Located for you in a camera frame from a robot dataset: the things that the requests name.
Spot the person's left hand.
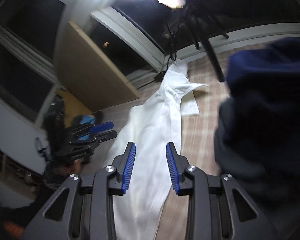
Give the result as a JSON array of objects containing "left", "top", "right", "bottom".
[{"left": 64, "top": 157, "right": 90, "bottom": 175}]

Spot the black tripod stand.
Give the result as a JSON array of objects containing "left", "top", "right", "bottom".
[{"left": 162, "top": 2, "right": 231, "bottom": 83}]

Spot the pine wooden plank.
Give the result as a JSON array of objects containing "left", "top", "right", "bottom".
[{"left": 56, "top": 89, "right": 92, "bottom": 127}]

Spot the tan wooden board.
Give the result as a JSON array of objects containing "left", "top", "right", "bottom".
[{"left": 55, "top": 21, "right": 140, "bottom": 112}]

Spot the black camera box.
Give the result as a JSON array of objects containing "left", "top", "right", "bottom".
[{"left": 44, "top": 95, "right": 65, "bottom": 148}]

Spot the dark navy clothes pile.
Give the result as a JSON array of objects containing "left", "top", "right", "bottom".
[{"left": 213, "top": 36, "right": 300, "bottom": 196}]

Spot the white shirt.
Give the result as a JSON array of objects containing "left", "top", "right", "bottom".
[{"left": 105, "top": 60, "right": 205, "bottom": 239}]

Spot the blue folded cloth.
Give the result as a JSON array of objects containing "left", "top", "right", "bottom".
[{"left": 71, "top": 115, "right": 96, "bottom": 126}]

